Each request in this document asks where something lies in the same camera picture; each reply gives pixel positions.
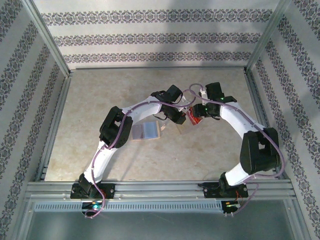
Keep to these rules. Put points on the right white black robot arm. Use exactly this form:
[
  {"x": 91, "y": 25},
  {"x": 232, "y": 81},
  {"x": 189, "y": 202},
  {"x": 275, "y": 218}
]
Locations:
[{"x": 235, "y": 117}]

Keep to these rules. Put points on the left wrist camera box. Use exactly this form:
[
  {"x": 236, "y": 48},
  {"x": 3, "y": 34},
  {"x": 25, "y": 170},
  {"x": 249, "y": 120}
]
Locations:
[{"x": 185, "y": 100}]

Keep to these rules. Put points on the clear plastic card box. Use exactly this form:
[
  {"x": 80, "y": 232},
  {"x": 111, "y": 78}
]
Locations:
[{"x": 186, "y": 129}]

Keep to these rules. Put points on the long aluminium mounting rail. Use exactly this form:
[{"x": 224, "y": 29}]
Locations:
[{"x": 160, "y": 191}]

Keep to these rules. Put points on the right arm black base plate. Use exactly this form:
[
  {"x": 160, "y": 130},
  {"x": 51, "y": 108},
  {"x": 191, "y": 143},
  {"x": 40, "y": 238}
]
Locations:
[{"x": 208, "y": 191}]

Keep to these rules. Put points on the aluminium table side rail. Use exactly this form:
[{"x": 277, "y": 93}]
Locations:
[
  {"x": 58, "y": 110},
  {"x": 257, "y": 100}
]

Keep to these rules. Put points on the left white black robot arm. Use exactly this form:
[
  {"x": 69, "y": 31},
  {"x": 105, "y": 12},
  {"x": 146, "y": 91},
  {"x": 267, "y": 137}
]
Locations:
[{"x": 100, "y": 160}]

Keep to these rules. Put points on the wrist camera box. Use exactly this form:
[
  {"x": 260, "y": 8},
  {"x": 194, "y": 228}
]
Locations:
[
  {"x": 203, "y": 94},
  {"x": 185, "y": 100}
]

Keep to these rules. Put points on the thin aluminium table rail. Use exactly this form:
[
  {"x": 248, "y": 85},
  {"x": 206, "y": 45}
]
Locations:
[{"x": 160, "y": 68}]

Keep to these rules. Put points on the aluminium frame post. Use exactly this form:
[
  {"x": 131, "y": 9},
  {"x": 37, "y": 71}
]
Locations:
[
  {"x": 265, "y": 37},
  {"x": 48, "y": 37}
]

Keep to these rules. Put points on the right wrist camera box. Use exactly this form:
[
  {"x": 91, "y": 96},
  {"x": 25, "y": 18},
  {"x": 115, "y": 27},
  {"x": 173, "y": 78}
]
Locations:
[{"x": 203, "y": 94}]

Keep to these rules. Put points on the beige leather card holder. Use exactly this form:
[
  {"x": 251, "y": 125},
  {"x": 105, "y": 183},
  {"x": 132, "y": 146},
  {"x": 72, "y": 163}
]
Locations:
[{"x": 150, "y": 130}]

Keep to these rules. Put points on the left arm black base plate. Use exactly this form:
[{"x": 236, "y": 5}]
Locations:
[{"x": 110, "y": 191}]

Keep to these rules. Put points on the red credit card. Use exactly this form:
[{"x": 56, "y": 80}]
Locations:
[{"x": 193, "y": 120}]

